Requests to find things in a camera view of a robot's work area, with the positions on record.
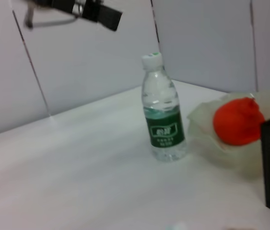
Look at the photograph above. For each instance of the orange fruit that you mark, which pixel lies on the orange fruit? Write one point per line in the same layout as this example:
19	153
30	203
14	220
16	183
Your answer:
238	122

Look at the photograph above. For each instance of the green glass fruit plate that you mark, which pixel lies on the green glass fruit plate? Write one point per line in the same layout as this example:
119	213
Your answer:
235	158

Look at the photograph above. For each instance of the clear green-label water bottle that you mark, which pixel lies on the clear green-label water bottle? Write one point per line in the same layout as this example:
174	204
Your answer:
164	131

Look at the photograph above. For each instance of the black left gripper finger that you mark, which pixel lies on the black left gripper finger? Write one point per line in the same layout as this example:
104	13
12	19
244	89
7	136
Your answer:
103	16

